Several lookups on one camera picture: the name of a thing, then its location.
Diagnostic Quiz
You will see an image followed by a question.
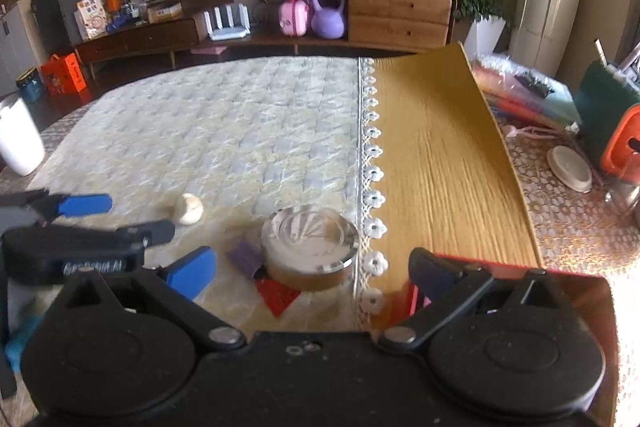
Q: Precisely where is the yellow wooden board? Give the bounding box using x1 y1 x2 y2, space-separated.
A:
370 42 544 308

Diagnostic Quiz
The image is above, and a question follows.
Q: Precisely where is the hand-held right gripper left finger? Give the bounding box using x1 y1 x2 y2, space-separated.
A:
62 246 248 352

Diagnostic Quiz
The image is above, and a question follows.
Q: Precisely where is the red paper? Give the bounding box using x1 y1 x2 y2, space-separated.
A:
255 277 304 319

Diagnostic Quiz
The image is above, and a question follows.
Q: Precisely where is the dark cabinet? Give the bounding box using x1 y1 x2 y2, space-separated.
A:
30 0 94 58

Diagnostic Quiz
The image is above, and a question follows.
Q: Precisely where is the orange bag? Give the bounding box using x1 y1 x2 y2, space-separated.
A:
40 53 89 96

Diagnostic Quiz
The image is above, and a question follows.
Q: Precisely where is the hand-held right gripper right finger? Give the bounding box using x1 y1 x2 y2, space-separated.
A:
377 248 572 349

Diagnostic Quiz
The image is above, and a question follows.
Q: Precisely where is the red metal box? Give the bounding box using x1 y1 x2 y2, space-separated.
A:
407 252 620 427

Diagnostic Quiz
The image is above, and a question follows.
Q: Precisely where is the colourful printed box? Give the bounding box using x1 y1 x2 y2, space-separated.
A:
75 0 109 40

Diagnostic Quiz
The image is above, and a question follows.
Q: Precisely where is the stack of folders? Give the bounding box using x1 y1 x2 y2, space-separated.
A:
470 54 583 135

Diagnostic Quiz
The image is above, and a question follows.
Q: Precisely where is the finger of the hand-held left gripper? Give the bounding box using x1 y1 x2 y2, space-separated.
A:
114 220 177 250
0 189 114 225

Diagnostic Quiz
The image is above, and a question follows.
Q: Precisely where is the quilted beige blanket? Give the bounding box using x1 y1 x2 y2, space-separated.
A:
25 56 387 335

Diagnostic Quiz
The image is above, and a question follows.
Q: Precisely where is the cream ball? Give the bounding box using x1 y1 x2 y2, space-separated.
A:
174 193 205 226

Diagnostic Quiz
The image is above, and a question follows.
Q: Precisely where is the pink toy case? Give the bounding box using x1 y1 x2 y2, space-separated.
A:
278 0 310 38

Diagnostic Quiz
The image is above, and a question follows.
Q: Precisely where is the orange plastic container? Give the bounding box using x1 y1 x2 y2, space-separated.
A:
600 103 640 180

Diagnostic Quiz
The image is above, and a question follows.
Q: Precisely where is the dark green box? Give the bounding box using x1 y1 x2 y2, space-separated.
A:
572 59 640 170

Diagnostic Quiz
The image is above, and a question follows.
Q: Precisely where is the wooden cabinet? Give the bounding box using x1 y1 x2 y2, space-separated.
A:
75 0 457 68

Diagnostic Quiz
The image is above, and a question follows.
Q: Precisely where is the white round lid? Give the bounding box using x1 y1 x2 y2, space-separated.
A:
546 146 594 194

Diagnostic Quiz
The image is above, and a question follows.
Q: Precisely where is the white cup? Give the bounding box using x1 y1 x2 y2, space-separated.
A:
0 96 47 176

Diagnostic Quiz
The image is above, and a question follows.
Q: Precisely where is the purple kettlebell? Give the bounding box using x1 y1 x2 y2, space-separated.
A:
310 0 347 40

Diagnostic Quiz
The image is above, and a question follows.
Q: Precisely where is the purple block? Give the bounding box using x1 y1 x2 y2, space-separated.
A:
226 239 266 281

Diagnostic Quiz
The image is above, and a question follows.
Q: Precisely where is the blue bucket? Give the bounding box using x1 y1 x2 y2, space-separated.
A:
15 68 45 104

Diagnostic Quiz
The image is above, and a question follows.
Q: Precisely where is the white planter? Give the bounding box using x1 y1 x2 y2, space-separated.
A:
464 16 508 66

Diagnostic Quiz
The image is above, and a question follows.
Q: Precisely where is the cardboard box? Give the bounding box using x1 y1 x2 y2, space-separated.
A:
147 2 184 24

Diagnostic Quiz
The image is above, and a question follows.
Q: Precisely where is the round gold tin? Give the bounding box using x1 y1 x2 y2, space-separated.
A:
261 206 361 292

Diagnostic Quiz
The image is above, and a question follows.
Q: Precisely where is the white router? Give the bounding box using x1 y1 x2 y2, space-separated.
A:
206 4 252 42

